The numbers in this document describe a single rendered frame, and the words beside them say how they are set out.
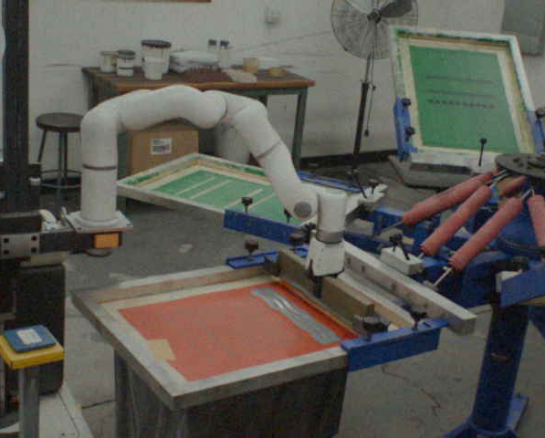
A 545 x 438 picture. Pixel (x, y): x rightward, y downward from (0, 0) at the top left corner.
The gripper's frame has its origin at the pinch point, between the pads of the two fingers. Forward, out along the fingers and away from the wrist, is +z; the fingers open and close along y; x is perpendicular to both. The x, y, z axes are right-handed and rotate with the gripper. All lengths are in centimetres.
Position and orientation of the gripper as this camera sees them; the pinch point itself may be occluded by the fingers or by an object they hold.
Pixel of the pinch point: (322, 288)
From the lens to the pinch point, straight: 244.3
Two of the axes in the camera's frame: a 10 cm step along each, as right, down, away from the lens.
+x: 5.5, 3.3, -7.7
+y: -8.3, 1.1, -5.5
